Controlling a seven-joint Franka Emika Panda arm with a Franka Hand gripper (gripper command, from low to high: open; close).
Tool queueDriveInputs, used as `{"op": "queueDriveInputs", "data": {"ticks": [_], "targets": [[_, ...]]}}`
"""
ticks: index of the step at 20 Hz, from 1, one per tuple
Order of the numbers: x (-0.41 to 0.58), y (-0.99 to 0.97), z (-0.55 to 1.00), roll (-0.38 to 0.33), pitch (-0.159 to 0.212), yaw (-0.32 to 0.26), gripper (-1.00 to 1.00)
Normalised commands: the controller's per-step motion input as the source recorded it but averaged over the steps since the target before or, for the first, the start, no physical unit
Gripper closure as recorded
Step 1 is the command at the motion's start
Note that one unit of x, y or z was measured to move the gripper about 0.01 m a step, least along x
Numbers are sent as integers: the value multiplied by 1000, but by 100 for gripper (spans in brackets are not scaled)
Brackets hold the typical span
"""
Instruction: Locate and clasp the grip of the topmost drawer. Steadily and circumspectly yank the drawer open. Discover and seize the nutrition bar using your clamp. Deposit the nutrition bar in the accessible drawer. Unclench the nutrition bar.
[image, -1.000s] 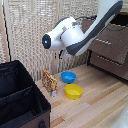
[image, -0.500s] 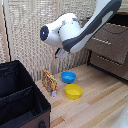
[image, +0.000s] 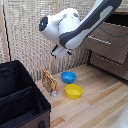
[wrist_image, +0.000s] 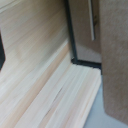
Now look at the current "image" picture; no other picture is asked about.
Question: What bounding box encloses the blue bowl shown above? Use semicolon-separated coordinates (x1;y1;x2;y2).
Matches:
60;71;78;85

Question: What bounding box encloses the yellow bowl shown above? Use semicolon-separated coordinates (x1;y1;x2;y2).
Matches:
63;83;84;100

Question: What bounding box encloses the orange yellow snack packet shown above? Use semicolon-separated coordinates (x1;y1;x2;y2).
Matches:
41;68;59;98

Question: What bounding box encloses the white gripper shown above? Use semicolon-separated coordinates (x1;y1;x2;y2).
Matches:
50;44;73;60

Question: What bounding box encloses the long silver drawer handle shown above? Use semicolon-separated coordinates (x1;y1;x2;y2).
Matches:
96;55;122;67

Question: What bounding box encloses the black fabric storage box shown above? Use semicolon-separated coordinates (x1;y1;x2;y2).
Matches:
0;59;52;128

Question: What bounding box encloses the short silver drawer handle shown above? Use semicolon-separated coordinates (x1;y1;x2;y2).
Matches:
87;35;113;46

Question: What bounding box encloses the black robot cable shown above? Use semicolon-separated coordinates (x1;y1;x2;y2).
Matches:
99;25;128;39

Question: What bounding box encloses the brown drawer with short handle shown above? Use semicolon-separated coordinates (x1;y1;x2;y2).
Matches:
81;13;128;64

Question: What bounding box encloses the brown drawer with long handle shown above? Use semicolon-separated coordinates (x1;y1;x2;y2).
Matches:
89;49;128;81

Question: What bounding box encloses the dark wooden drawer cabinet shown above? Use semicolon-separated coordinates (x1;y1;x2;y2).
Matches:
87;9;128;84

